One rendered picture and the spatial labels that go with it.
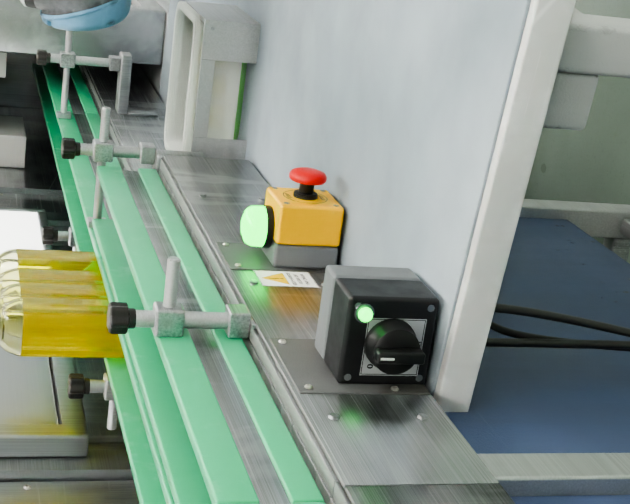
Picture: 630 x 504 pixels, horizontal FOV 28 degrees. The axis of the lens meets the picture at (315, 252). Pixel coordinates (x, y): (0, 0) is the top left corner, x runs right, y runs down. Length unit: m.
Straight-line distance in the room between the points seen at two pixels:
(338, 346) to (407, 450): 0.13
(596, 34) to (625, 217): 0.81
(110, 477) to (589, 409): 0.62
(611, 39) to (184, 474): 0.50
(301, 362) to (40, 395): 0.62
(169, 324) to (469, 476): 0.34
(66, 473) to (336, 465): 0.64
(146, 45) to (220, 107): 0.81
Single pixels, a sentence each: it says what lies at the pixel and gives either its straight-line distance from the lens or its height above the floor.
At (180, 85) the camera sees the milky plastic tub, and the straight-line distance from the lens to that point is 1.92.
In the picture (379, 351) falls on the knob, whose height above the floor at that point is 0.81.
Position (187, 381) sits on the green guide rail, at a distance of 1.07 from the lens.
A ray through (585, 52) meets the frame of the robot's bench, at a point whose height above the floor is 0.68.
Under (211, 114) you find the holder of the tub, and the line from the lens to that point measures 1.77.
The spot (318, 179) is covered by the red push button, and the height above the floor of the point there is 0.78.
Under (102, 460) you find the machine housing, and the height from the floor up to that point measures 0.96.
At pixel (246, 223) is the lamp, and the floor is 0.85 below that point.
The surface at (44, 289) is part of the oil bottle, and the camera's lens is 1.56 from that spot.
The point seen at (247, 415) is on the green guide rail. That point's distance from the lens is 1.03.
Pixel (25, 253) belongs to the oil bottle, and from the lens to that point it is 1.67.
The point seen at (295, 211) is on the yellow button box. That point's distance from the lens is 1.30.
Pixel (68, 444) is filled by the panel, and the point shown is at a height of 1.00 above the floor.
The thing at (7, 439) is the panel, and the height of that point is 1.08.
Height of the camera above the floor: 1.15
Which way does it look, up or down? 16 degrees down
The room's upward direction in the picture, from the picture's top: 88 degrees counter-clockwise
